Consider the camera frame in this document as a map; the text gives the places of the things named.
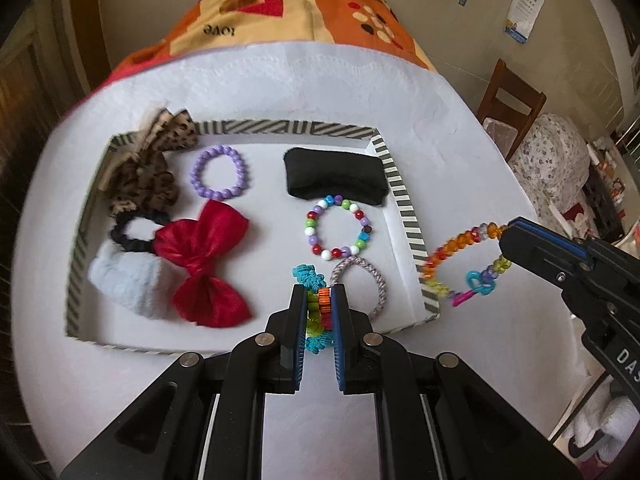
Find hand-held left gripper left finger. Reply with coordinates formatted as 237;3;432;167
60;284;307;480

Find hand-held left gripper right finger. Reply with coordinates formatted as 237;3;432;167
331;283;583;480

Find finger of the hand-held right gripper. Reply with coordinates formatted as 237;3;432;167
500;222;596;288
515;216;598;257

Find teal orange flower bead bracelet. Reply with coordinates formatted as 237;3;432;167
291;262;335;356

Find rainbow crystal bracelet with charm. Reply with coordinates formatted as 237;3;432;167
420;221;516;308

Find grey braided hair tie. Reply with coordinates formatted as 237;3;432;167
330;255;387;323

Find multicolour round bead bracelet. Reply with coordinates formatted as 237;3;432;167
303;195;375;262

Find white tray with striped rim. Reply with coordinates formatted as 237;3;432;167
64;117;442;358

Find black elastic hair tie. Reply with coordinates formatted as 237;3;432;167
110;211;172;255

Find red white printed cloth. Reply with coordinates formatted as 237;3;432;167
547;200;588;236

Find black plastic crate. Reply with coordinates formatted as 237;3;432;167
582;162;628;243

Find floral fabric cushion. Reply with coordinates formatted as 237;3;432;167
507;112;593;221

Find white lace tablecloth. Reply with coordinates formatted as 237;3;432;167
12;42;588;461

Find white fabric bundle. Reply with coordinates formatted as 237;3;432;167
567;395;640;463

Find red satin bow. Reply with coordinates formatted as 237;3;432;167
154;199;253;328

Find wooden chair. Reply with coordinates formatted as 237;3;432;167
475;58;547;161

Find black cloth headband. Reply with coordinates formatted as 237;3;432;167
282;146;388;208

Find white fluffy wristband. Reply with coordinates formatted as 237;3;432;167
87;241;173;322

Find leopard print bow scrunchie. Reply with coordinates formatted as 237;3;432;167
97;107;198;218

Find orange red printed blanket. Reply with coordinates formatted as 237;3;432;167
62;0;443;123

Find wooden panelled door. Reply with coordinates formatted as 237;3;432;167
0;0;118;311

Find purple bead bracelet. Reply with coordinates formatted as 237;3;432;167
189;145;249;198

